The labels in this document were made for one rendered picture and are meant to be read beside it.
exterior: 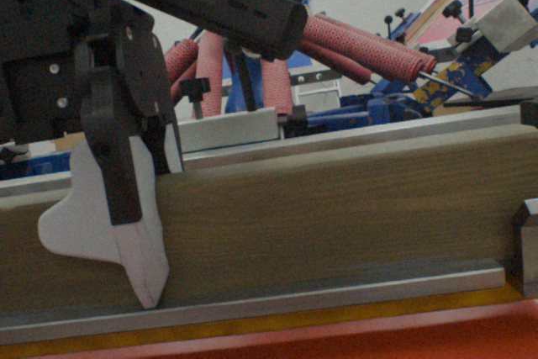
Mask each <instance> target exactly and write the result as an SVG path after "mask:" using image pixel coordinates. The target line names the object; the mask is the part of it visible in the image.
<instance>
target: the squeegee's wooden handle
mask: <svg viewBox="0 0 538 359"><path fill-rule="evenodd" d="M70 191H71V188H67V189H60V190H54V191H49V192H42V193H31V194H25V195H18V196H12V197H6V198H0V318H6V317H14V316H21V315H28V314H41V313H49V312H55V311H62V310H70V309H84V308H91V307H98V306H105V305H112V304H126V303H133V302H140V300H139V299H138V298H137V296H136V294H135V291H134V289H133V288H132V285H131V283H130V281H129V278H128V275H127V272H126V270H125V267H123V266H122V265H121V264H118V263H115V262H110V261H97V260H91V259H88V258H85V257H77V256H66V255H59V254H55V253H52V252H50V251H48V250H47V249H46V248H45V247H44V246H43V245H42V242H41V240H40V237H39V228H38V225H39V220H40V217H41V215H42V214H43V213H45V212H46V211H47V210H49V209H51V208H52V207H53V206H55V204H56V203H58V202H60V201H61V200H62V199H64V198H66V197H67V196H68V195H69V193H70ZM155 192H156V207H157V211H158V214H159V218H160V221H161V226H162V239H163V243H164V246H165V251H166V257H167V260H168V262H169V265H170V271H169V274H168V277H167V280H166V283H165V286H164V289H163V292H162V294H161V298H160V299H163V298H175V297H184V296H191V295H199V294H205V293H219V292H226V291H234V290H241V289H249V288H262V287H270V286H276V285H284V284H291V282H306V281H313V280H320V279H327V278H335V277H349V276H356V275H364V274H371V273H378V272H391V271H396V270H398V269H406V268H414V267H427V266H434V265H442V264H449V263H456V262H464V261H477V259H485V258H493V259H494V260H495V261H497V262H498V264H499V265H500V266H502V267H503V268H504V273H511V272H516V271H515V255H514V228H513V216H514V214H515V212H516V211H517V210H518V208H519V207H520V205H521V204H522V203H523V201H524V200H530V199H536V198H538V130H537V129H536V127H535V126H531V125H524V124H506V125H499V126H493V127H487V128H481V129H470V130H463V131H457V133H450V134H444V135H432V136H426V137H420V138H414V139H407V140H397V141H390V142H384V143H378V144H371V145H359V146H353V147H347V148H340V149H334V150H330V151H327V150H323V152H317V153H310V154H304V155H298V156H286V157H279V158H273V159H267V160H261V161H250V162H243V163H237V164H230V165H224V166H212V168H206V169H199V170H193V171H188V172H176V173H170V174H163V175H157V176H156V184H155Z"/></svg>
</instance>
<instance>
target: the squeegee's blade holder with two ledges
mask: <svg viewBox="0 0 538 359"><path fill-rule="evenodd" d="M504 285H505V280H504V268H503V267H502V266H500V265H499V264H498V262H497V261H495V260H494V259H493V258H485V259H477V261H464V262H456V263H449V264H442V265H434V266H427V267H414V268H406V269H398V270H396V271H391V272H378V273H371V274H364V275H356V276H349V277H335V278H327V279H320V280H313V281H306V282H291V284H284V285H276V286H270V287H262V288H249V289H241V290H234V291H226V292H219V293H205V294H199V295H191V296H184V297H175V298H163V299H160V300H158V302H159V303H157V305H156V306H155V307H154V308H149V309H145V307H144V306H143V304H142V303H141V302H133V303H126V304H112V305H105V306H98V307H91V308H84V309H70V310H62V311H55V312H49V313H41V314H28V315H21V316H14V317H6V318H0V346H5V345H13V344H20V343H28V342H35V341H49V340H57V339H65V338H72V337H79V336H87V335H101V334H108V333H116V332H124V331H131V330H145V329H153V328H161V327H168V326H176V325H190V324H198V323H205V322H214V321H220V320H228V319H242V318H250V317H257V316H266V315H273V314H287V313H295V312H303V311H310V310H318V309H332V308H340V307H347V306H356V304H369V303H377V302H385V301H393V300H400V299H408V298H423V297H429V296H437V295H442V294H445V293H459V292H467V291H474V290H482V289H490V288H501V287H503V286H504Z"/></svg>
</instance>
